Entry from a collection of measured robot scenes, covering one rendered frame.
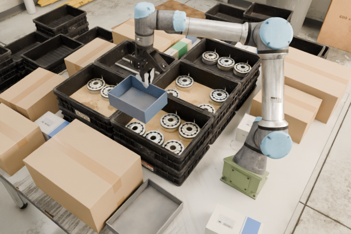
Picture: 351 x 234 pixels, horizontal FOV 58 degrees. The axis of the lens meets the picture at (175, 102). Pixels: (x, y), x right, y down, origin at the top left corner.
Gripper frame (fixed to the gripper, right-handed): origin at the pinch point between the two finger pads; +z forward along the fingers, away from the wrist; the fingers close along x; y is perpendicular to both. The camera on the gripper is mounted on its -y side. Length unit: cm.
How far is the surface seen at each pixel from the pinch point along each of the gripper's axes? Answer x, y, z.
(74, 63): -15, 71, 24
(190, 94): -36.5, 0.2, 25.3
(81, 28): -90, 160, 56
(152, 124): -6.4, 2.6, 28.1
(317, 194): -90, -80, 104
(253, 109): -50, -32, 28
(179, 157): 9.5, -25.2, 19.8
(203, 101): -36.1, -8.7, 25.4
